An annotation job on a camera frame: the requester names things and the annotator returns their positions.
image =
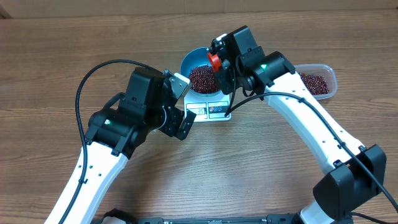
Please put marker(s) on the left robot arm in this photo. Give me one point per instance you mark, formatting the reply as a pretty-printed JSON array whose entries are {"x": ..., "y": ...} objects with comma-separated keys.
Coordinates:
[{"x": 113, "y": 134}]

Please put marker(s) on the red measuring scoop blue handle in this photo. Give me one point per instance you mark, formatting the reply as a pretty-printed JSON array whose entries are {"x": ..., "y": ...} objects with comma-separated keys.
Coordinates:
[{"x": 214, "y": 61}]

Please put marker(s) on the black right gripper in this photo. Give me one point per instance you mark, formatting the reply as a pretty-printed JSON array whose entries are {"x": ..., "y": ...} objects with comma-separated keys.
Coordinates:
[{"x": 226, "y": 79}]

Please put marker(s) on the clear plastic food container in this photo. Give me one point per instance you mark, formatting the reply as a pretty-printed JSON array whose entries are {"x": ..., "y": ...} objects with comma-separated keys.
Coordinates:
[{"x": 320, "y": 70}]

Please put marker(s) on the red beans in bowl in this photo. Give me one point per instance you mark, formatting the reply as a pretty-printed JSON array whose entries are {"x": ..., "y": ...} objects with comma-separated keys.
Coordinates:
[{"x": 203, "y": 80}]

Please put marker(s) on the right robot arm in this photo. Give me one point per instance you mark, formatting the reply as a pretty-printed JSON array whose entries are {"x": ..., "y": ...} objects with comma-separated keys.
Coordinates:
[{"x": 353, "y": 173}]

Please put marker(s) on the white digital kitchen scale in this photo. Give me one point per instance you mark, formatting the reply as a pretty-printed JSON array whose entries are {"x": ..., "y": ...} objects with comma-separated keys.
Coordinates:
[{"x": 207, "y": 107}]

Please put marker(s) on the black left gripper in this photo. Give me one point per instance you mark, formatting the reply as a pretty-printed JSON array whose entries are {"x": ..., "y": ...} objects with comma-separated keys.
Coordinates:
[{"x": 172, "y": 130}]

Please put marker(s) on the blue plastic bowl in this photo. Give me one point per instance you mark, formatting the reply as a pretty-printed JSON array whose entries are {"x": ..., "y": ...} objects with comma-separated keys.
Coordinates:
[{"x": 194, "y": 59}]

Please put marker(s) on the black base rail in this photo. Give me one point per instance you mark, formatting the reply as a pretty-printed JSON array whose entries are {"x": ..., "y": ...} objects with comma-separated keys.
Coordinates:
[{"x": 116, "y": 216}]

